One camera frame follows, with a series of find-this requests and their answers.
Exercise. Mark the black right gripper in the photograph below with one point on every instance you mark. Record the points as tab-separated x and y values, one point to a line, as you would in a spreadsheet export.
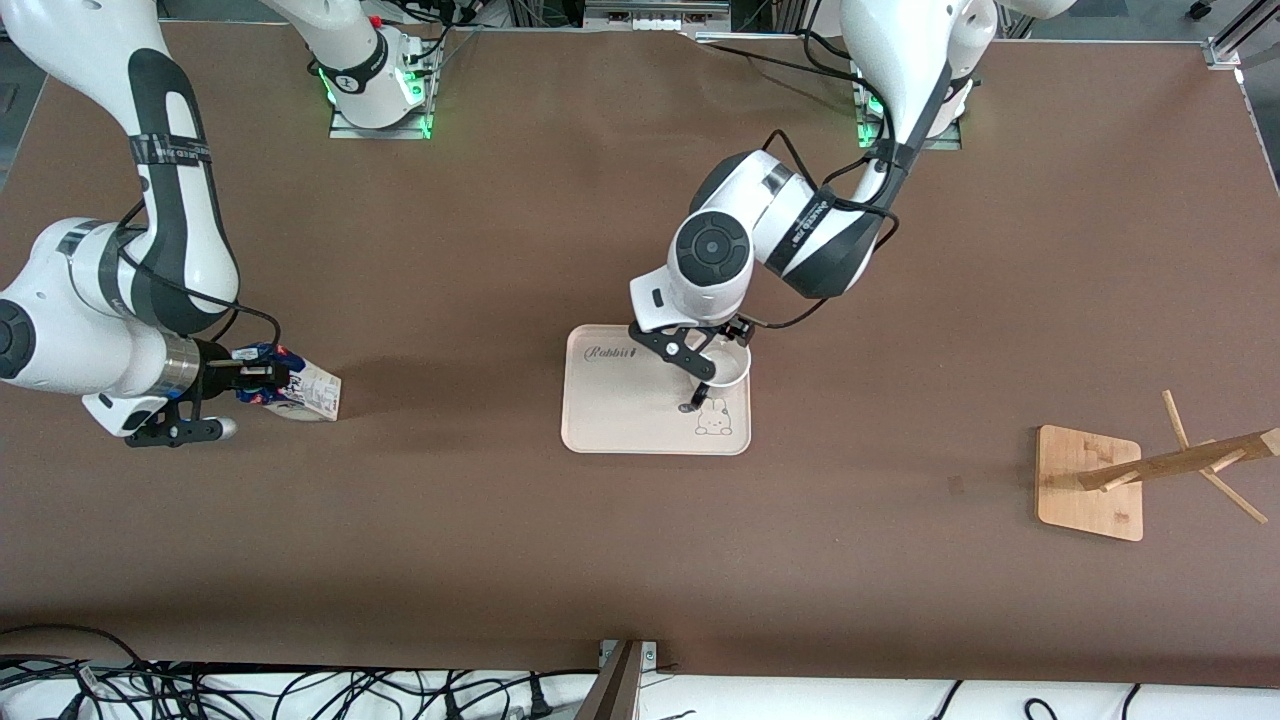
214	371

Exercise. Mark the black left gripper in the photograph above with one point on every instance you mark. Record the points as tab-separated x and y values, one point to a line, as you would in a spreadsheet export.
727	334

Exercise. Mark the white smiley face mug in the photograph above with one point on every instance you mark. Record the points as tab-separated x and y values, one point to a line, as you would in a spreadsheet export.
735	370

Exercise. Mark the blue white milk carton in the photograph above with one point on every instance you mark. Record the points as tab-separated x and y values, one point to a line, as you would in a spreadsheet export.
315	390

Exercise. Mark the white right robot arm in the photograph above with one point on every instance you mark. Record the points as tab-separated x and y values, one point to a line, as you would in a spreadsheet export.
60	330

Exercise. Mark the beige rabbit print tray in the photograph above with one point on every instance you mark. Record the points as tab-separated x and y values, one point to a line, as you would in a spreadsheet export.
620	400

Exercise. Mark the brown table cover mat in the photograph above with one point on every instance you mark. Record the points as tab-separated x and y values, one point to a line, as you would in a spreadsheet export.
400	550

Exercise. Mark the wooden mug rack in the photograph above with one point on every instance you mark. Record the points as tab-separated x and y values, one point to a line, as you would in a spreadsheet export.
1085	500

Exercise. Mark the black caster wheel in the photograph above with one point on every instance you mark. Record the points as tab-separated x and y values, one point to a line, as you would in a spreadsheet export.
1202	9

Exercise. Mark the aluminium extrusion corner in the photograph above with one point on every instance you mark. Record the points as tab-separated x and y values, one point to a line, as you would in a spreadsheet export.
1235	40

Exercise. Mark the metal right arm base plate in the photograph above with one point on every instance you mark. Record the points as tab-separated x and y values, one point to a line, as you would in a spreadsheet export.
345	132

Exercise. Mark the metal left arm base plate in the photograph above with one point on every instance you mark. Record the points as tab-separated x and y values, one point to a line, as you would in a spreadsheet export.
945	143

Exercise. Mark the metal pole bracket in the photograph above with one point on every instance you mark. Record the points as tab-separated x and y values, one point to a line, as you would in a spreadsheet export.
648	655

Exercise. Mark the dark camera stand pole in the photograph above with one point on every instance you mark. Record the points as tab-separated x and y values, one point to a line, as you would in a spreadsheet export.
615	690

